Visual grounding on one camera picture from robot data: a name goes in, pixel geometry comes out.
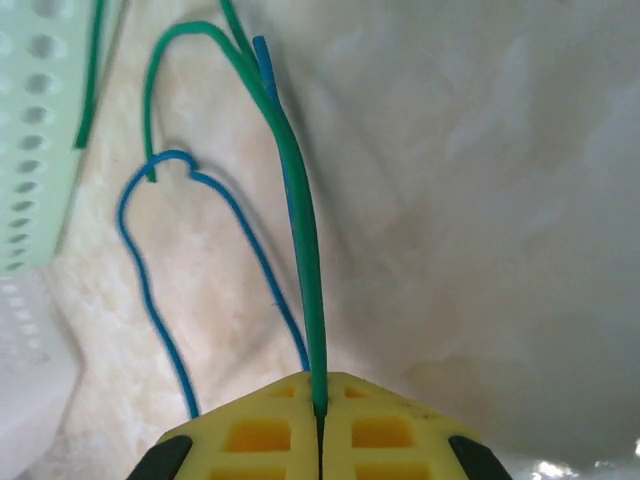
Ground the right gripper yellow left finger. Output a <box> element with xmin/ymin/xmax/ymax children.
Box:
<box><xmin>127</xmin><ymin>372</ymin><xmax>321</xmax><ymax>480</ymax></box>

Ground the light green plastic basket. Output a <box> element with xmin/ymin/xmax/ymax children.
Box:
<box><xmin>0</xmin><ymin>0</ymin><xmax>129</xmax><ymax>275</ymax></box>

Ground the white plastic basket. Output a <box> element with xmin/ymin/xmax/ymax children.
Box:
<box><xmin>0</xmin><ymin>272</ymin><xmax>89</xmax><ymax>480</ymax></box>

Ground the green cable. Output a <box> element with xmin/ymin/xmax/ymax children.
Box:
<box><xmin>143</xmin><ymin>0</ymin><xmax>329</xmax><ymax>419</ymax></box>
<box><xmin>74</xmin><ymin>0</ymin><xmax>107</xmax><ymax>150</ymax></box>

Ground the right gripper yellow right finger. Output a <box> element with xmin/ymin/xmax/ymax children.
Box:
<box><xmin>318</xmin><ymin>370</ymin><xmax>514</xmax><ymax>480</ymax></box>

